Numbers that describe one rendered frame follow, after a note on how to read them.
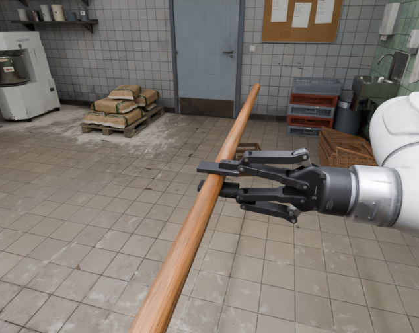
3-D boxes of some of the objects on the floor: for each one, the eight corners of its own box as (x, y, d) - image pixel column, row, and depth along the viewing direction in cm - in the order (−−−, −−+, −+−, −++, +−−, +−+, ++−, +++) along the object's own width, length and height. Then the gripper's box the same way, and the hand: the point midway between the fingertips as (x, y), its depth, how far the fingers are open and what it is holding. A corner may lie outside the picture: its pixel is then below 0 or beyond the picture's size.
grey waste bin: (359, 141, 370) (371, 101, 344) (330, 139, 378) (339, 99, 352) (353, 132, 402) (364, 94, 376) (327, 129, 410) (335, 92, 384)
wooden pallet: (130, 138, 380) (129, 128, 373) (82, 133, 398) (79, 123, 391) (164, 113, 482) (164, 106, 475) (124, 110, 500) (123, 102, 493)
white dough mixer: (22, 126, 424) (-11, 32, 362) (-8, 123, 437) (-43, 32, 376) (63, 110, 503) (43, 31, 441) (38, 108, 516) (14, 31, 454)
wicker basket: (323, 189, 263) (329, 164, 250) (312, 163, 312) (317, 141, 299) (377, 193, 256) (385, 168, 243) (357, 166, 305) (363, 143, 292)
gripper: (365, 156, 35) (190, 141, 40) (339, 248, 42) (194, 225, 47) (353, 135, 41) (203, 125, 46) (332, 218, 49) (205, 201, 54)
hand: (218, 178), depth 46 cm, fingers closed on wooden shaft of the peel, 3 cm apart
